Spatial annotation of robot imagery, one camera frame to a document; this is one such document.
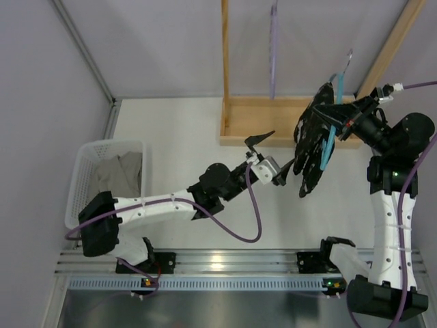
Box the teal plastic hanger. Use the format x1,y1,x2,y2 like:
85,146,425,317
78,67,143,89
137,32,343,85
320,49,353,171

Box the black white patterned trousers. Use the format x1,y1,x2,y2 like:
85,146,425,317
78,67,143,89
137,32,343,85
293,81,334,198

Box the lilac plastic hanger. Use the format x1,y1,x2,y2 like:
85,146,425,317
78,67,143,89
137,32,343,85
269,0,279,100

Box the grey trousers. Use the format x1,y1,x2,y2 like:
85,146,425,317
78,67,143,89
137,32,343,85
88,152,143,200

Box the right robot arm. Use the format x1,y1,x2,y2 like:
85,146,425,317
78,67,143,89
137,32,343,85
313,83,436,327

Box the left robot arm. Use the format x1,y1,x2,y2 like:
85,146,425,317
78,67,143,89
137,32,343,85
79,133,293,266

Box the wooden clothes rack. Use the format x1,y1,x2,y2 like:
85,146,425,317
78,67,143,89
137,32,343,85
219,1,426,148

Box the white plastic basket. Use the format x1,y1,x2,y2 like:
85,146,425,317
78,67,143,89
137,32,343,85
64,139,147,229

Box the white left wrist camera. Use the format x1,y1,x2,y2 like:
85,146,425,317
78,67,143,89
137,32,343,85
245,155,281,185

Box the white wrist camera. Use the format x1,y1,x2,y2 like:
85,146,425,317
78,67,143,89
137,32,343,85
245,155,281,185
376,83,404,104

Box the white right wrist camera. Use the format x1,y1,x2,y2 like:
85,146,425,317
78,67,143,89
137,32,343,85
376,83,404,104

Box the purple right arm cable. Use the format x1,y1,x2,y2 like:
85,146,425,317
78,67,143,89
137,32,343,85
348,81,437,328

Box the aluminium mounting rail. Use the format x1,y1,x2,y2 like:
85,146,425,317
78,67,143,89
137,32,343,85
54,248,427,274

